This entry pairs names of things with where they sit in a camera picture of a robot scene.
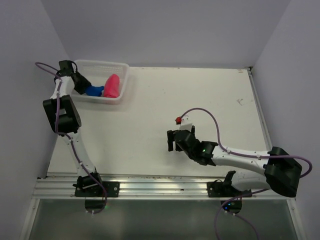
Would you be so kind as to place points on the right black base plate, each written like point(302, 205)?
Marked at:
point(220, 189)

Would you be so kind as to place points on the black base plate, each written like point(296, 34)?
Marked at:
point(220, 189)
point(112, 189)

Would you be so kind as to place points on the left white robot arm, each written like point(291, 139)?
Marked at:
point(65, 121)

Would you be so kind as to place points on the blue microfiber towel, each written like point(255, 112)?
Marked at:
point(94, 91)

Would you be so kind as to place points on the aluminium mounting rail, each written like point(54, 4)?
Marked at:
point(131, 187)

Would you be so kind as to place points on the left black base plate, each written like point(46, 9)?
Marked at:
point(112, 189)

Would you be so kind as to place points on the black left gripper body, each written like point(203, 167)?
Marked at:
point(82, 83)

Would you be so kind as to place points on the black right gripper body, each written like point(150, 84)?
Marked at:
point(170, 135)

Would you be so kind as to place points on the pink microfiber towel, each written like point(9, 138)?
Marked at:
point(111, 87)

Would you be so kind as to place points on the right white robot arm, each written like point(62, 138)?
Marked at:
point(271, 170)

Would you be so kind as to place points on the white plastic basket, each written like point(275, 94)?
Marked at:
point(97, 72)

